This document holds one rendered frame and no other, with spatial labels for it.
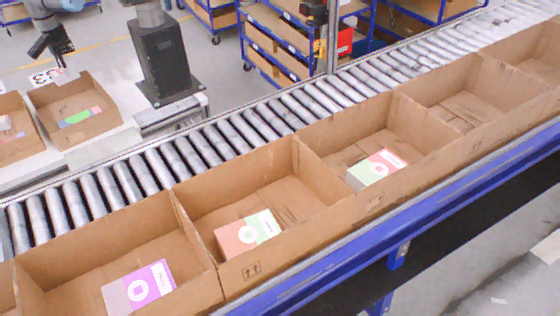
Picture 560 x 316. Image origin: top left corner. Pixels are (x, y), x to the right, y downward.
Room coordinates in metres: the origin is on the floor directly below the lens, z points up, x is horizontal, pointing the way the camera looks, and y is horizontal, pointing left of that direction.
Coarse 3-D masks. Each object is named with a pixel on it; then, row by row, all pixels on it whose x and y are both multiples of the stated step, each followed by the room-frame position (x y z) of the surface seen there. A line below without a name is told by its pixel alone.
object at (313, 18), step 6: (312, 0) 1.74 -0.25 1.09; (318, 0) 1.75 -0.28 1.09; (300, 6) 1.72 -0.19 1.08; (306, 6) 1.69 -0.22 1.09; (312, 6) 1.70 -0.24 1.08; (318, 6) 1.71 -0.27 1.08; (324, 6) 1.72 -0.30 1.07; (300, 12) 1.71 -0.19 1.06; (306, 12) 1.68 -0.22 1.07; (312, 12) 1.69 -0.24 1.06; (318, 12) 1.71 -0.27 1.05; (324, 12) 1.72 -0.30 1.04; (312, 18) 1.72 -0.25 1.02; (318, 18) 1.73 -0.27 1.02
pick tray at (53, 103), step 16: (80, 80) 1.73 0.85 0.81; (32, 96) 1.61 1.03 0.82; (48, 96) 1.65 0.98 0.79; (64, 96) 1.68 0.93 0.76; (80, 96) 1.68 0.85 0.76; (96, 96) 1.66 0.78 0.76; (48, 112) 1.57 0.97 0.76; (64, 112) 1.56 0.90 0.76; (80, 112) 1.54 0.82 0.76; (112, 112) 1.43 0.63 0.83; (48, 128) 1.45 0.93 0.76; (64, 128) 1.32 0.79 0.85; (80, 128) 1.35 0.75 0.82; (96, 128) 1.38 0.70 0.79; (112, 128) 1.41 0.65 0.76; (64, 144) 1.31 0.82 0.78
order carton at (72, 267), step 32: (160, 192) 0.74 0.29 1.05; (96, 224) 0.66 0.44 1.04; (128, 224) 0.69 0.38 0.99; (160, 224) 0.73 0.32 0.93; (32, 256) 0.59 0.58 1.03; (64, 256) 0.61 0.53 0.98; (96, 256) 0.64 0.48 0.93; (128, 256) 0.66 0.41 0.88; (160, 256) 0.65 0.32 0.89; (192, 256) 0.64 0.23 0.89; (32, 288) 0.54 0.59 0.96; (64, 288) 0.58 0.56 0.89; (96, 288) 0.57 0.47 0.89; (192, 288) 0.47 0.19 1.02
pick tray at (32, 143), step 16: (0, 96) 1.60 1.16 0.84; (16, 96) 1.63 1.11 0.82; (0, 112) 1.58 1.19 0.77; (16, 112) 1.59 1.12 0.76; (16, 128) 1.47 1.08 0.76; (32, 128) 1.46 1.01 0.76; (16, 144) 1.27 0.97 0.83; (32, 144) 1.30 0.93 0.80; (0, 160) 1.23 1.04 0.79; (16, 160) 1.26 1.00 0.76
